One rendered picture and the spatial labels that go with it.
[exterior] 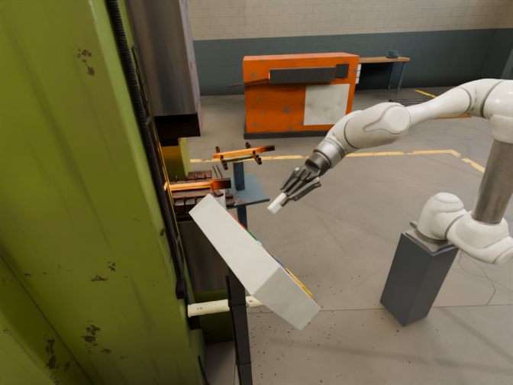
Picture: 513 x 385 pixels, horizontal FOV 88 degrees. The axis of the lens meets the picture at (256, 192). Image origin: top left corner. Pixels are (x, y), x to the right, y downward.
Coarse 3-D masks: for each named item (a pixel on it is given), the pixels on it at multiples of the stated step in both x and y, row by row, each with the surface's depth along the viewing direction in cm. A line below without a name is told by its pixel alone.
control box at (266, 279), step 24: (192, 216) 73; (216, 216) 68; (216, 240) 63; (240, 240) 60; (240, 264) 56; (264, 264) 53; (264, 288) 52; (288, 288) 56; (288, 312) 61; (312, 312) 68
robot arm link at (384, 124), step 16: (448, 96) 93; (464, 96) 93; (368, 112) 70; (384, 112) 65; (400, 112) 65; (416, 112) 74; (432, 112) 86; (448, 112) 94; (464, 112) 96; (352, 128) 75; (368, 128) 69; (384, 128) 66; (400, 128) 65; (352, 144) 79; (368, 144) 73; (384, 144) 71
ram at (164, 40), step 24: (144, 0) 72; (168, 0) 73; (144, 24) 75; (168, 24) 75; (144, 48) 78; (168, 48) 78; (192, 48) 100; (144, 72) 81; (168, 72) 82; (192, 72) 91; (168, 96) 85; (192, 96) 86
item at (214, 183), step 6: (216, 180) 121; (222, 180) 121; (228, 180) 121; (174, 186) 120; (180, 186) 120; (186, 186) 120; (192, 186) 120; (198, 186) 121; (216, 186) 123; (222, 186) 123; (228, 186) 124
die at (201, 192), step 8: (176, 192) 119; (184, 192) 118; (192, 192) 118; (200, 192) 118; (208, 192) 118; (176, 200) 115; (192, 200) 115; (200, 200) 114; (176, 208) 112; (184, 208) 113; (192, 208) 113
